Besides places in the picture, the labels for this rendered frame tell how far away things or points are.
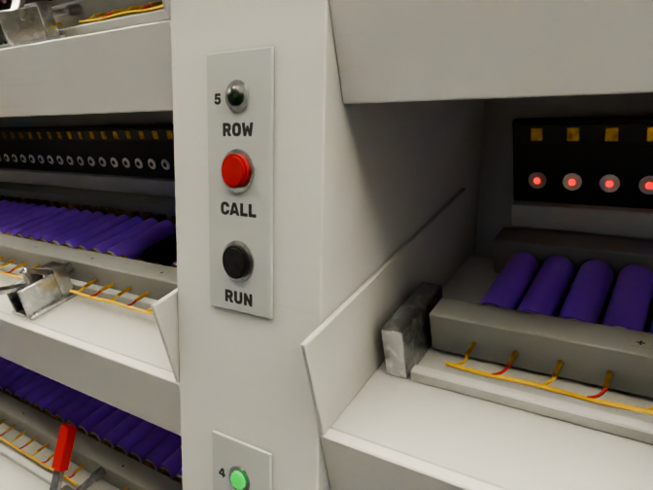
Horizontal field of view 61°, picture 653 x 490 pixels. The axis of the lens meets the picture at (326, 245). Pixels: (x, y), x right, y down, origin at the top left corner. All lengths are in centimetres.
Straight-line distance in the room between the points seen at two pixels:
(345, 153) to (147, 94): 13
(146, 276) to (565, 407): 28
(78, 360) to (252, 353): 16
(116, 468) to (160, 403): 19
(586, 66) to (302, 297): 14
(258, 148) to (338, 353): 10
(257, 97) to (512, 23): 11
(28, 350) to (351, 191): 30
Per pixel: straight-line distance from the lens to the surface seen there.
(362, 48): 24
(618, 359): 28
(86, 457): 57
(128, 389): 38
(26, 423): 65
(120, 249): 49
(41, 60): 41
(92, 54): 36
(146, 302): 41
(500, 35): 22
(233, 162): 26
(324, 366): 25
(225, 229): 27
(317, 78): 24
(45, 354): 45
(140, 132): 58
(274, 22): 26
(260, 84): 26
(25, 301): 46
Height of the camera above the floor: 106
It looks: 9 degrees down
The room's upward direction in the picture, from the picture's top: 1 degrees clockwise
